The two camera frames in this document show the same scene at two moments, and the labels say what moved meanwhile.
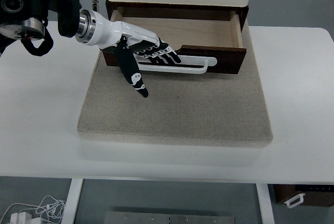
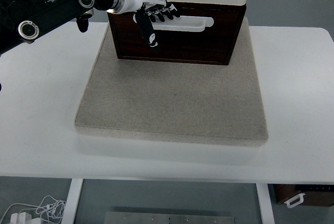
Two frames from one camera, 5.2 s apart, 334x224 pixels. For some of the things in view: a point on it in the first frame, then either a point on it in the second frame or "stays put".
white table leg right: (266, 208) stays put
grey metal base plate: (127, 217) stays put
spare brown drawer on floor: (294, 194) stays put
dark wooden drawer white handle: (207, 61) → (181, 24)
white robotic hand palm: (94, 28) → (127, 0)
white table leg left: (69, 215) stays put
